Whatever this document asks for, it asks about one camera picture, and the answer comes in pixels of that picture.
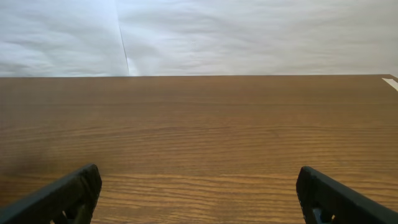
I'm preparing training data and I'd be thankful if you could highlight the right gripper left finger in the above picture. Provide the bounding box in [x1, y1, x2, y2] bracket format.
[0, 163, 103, 224]

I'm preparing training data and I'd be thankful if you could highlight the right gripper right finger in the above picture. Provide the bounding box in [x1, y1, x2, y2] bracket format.
[295, 166, 398, 224]

